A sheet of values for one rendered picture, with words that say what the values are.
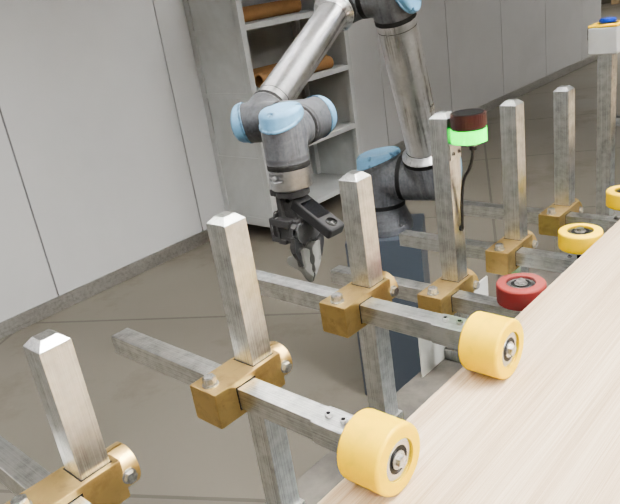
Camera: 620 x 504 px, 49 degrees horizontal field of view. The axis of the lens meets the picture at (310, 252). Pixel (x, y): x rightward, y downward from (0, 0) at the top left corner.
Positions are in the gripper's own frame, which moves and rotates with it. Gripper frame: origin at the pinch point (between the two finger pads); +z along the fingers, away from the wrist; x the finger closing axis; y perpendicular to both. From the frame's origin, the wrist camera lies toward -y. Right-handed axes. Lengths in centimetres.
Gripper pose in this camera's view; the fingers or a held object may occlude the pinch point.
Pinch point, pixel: (313, 276)
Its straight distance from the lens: 146.0
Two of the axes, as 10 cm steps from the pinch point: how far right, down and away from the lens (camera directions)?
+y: -7.4, -1.5, 6.6
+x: -6.6, 3.7, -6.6
